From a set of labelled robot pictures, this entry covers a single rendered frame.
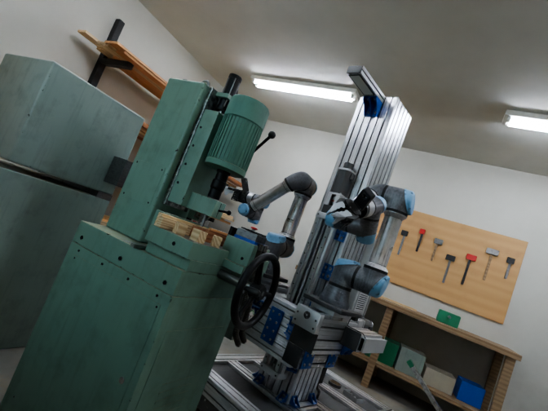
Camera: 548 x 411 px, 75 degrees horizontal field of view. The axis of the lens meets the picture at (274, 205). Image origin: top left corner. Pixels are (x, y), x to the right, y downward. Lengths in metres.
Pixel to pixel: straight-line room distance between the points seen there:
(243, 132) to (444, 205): 3.48
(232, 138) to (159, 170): 0.34
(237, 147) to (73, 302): 0.86
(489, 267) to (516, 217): 0.62
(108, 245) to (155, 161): 0.39
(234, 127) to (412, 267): 3.38
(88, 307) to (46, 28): 2.62
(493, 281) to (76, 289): 3.95
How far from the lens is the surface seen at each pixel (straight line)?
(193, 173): 1.50
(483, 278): 4.47
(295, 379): 2.11
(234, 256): 1.39
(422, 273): 4.47
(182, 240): 1.25
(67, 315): 1.60
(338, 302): 1.77
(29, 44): 3.60
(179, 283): 1.25
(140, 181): 1.61
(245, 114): 1.47
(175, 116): 1.63
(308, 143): 5.17
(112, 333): 1.42
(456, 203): 4.63
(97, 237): 1.54
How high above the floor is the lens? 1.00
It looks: 5 degrees up
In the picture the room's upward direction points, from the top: 21 degrees clockwise
